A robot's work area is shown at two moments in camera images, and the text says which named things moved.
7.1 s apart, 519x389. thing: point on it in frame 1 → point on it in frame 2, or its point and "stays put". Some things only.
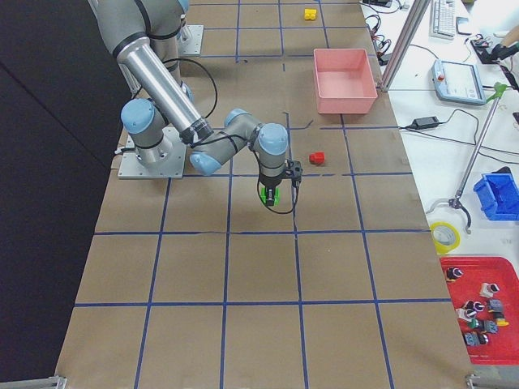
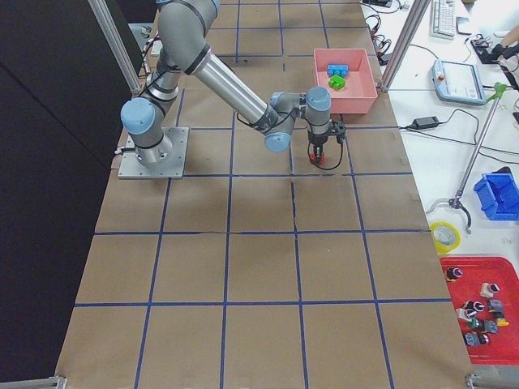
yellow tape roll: [441, 249] stays put
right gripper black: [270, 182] → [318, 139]
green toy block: [276, 195] → [336, 82]
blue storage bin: [499, 196] stays put
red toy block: [317, 158] stays put
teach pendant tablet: [458, 82] stays put
